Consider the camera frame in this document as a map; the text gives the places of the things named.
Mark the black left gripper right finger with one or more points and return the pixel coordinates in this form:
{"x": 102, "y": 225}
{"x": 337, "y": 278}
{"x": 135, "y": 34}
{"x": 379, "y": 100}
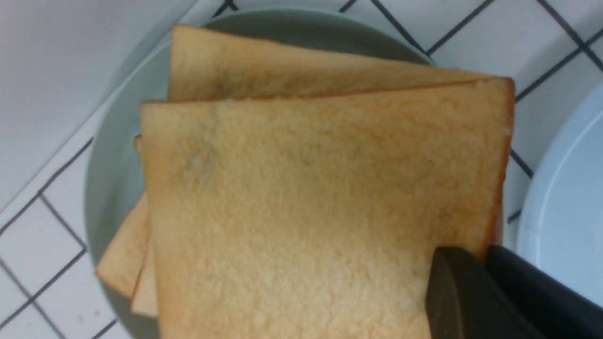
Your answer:
{"x": 554, "y": 309}

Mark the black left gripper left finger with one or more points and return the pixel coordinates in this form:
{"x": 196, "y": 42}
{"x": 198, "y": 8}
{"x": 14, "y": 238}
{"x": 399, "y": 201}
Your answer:
{"x": 464, "y": 302}

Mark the toast slice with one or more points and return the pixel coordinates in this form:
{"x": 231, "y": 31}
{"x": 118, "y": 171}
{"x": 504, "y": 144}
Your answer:
{"x": 206, "y": 65}
{"x": 144, "y": 299}
{"x": 121, "y": 263}
{"x": 317, "y": 218}

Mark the light blue plate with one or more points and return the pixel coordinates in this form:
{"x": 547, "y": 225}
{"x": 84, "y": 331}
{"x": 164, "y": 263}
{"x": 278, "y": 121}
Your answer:
{"x": 561, "y": 224}

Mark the pale green bread plate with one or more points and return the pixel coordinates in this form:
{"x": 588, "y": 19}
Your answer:
{"x": 116, "y": 178}

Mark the white grid tablecloth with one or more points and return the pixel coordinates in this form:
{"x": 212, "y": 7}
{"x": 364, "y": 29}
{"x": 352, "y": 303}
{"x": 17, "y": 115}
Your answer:
{"x": 61, "y": 62}

